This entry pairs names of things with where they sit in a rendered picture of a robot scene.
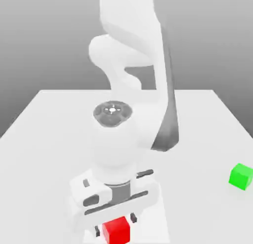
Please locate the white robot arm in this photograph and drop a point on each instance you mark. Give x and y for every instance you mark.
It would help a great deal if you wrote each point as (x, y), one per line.
(118, 145)

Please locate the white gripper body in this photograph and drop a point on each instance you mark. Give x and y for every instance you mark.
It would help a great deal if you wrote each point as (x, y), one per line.
(118, 209)

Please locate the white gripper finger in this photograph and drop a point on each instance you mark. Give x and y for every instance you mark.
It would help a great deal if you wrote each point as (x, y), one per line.
(133, 217)
(97, 231)

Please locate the small green cube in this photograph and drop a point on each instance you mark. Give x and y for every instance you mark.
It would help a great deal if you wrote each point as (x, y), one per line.
(241, 176)

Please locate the small red cube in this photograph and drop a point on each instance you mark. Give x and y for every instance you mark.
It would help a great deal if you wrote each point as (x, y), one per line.
(116, 231)

